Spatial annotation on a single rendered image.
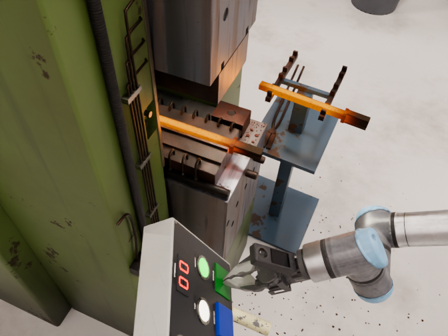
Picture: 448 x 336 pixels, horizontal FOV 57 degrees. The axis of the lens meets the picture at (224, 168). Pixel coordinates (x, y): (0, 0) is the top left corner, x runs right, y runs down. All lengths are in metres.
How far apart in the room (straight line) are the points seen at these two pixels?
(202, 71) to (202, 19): 0.13
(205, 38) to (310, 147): 0.99
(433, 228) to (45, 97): 0.87
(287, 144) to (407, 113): 1.59
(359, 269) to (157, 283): 0.43
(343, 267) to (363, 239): 0.07
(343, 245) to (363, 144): 1.96
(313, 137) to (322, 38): 1.99
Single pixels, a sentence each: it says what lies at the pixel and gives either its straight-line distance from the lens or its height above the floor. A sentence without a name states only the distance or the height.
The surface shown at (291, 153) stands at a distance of 1.72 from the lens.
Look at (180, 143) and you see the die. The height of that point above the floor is 0.99.
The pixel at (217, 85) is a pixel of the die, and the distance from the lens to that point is 1.00.
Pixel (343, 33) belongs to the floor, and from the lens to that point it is 3.84.
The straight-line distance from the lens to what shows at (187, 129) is 1.34.
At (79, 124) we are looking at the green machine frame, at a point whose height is 1.43.
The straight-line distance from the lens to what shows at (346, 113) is 1.53.
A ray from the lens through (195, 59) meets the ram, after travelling 0.91.
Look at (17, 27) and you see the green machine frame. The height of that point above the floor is 1.61.
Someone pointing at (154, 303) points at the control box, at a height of 1.18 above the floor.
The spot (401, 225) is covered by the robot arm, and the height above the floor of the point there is 1.13.
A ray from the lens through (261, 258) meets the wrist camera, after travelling 0.92.
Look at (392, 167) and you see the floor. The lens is 2.80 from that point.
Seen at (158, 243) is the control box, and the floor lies 1.18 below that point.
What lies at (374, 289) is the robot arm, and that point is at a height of 1.09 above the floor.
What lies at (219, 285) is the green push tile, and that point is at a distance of 1.02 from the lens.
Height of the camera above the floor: 1.97
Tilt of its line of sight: 51 degrees down
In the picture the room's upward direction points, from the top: 4 degrees clockwise
